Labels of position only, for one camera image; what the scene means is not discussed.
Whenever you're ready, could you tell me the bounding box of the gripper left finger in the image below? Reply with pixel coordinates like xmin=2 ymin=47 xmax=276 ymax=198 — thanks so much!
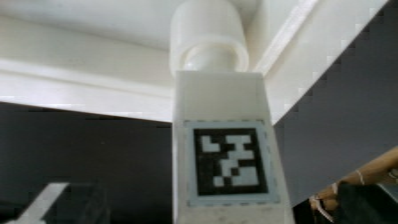
xmin=6 ymin=182 xmax=110 ymax=224

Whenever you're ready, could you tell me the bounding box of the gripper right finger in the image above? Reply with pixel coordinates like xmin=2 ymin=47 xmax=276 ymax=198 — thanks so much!
xmin=308 ymin=181 xmax=398 ymax=224

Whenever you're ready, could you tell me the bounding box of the white leg with marker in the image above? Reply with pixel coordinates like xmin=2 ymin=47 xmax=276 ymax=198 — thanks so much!
xmin=173 ymin=45 xmax=295 ymax=224

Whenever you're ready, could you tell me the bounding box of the white square tabletop tray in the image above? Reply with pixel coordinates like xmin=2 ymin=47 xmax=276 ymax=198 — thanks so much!
xmin=0 ymin=0 xmax=393 ymax=121

